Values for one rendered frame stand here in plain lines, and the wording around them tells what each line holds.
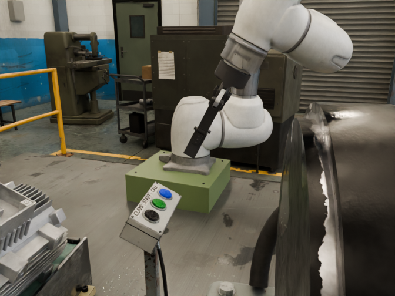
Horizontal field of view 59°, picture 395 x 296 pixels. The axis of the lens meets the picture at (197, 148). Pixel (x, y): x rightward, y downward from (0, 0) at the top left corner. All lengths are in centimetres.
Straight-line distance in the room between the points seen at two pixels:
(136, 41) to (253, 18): 713
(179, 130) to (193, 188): 23
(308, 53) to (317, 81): 616
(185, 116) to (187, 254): 51
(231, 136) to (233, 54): 63
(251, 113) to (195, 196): 37
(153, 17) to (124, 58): 109
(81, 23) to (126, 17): 113
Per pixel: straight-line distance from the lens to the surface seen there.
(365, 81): 701
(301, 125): 16
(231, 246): 109
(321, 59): 83
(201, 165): 135
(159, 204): 72
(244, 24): 75
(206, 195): 123
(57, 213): 77
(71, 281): 89
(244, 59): 75
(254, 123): 135
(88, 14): 844
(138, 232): 68
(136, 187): 133
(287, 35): 77
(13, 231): 69
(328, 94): 700
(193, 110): 129
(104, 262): 105
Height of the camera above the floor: 140
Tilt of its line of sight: 18 degrees down
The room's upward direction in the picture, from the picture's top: straight up
